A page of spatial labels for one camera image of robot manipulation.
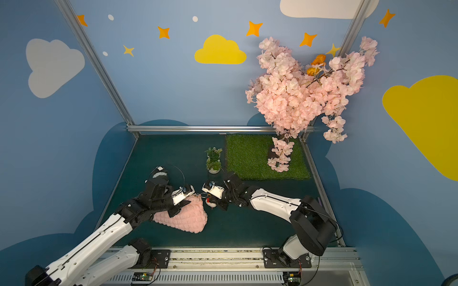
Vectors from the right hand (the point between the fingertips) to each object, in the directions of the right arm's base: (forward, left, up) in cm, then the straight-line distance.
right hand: (213, 196), depth 83 cm
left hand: (-2, +11, +5) cm, 12 cm away
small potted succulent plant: (+22, +3, -5) cm, 23 cm away
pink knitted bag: (-10, +8, +1) cm, 13 cm away
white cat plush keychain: (-3, +1, -3) cm, 4 cm away
